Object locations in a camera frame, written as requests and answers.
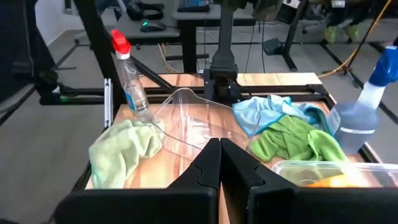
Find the clear curved plastic basket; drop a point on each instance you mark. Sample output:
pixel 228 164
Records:
pixel 199 124

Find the orange microfiber towel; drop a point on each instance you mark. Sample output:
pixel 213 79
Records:
pixel 335 181

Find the computer keyboard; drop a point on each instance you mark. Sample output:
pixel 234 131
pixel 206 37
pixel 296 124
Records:
pixel 194 5

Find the blue trigger spray bottle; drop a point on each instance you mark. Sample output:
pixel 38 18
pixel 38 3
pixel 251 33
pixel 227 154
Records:
pixel 357 127

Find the bright green microfiber towel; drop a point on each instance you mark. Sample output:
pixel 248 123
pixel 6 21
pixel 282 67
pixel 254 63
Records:
pixel 295 140

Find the black headphones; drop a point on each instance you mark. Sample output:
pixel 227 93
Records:
pixel 144 11

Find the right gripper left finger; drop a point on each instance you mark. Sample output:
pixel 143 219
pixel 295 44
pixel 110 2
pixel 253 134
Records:
pixel 140 207

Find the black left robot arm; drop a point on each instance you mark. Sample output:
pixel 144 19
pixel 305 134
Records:
pixel 222 62

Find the grey office desk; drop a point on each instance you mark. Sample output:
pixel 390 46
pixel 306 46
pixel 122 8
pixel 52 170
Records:
pixel 130 31

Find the black power adapter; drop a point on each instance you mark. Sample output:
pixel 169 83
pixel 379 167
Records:
pixel 273 46

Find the black computer mouse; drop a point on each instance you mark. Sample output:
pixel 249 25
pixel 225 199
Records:
pixel 152 27

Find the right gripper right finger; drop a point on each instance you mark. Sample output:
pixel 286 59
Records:
pixel 311 207

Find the black metal rig frame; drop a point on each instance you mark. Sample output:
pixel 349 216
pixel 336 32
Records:
pixel 280 89

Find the person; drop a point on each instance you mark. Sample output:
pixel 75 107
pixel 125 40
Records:
pixel 351 31

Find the light blue microfiber towel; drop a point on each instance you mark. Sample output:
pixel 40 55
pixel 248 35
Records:
pixel 264 113

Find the clear rectangular plastic bin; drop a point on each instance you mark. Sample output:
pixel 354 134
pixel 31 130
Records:
pixel 311 169

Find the silver metal bracket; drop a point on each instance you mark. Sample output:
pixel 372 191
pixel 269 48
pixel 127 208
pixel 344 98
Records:
pixel 108 102

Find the pale green microfiber towel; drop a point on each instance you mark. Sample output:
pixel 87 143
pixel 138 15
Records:
pixel 121 152

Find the red cap spray bottle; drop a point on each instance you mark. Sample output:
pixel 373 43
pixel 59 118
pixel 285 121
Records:
pixel 133 90

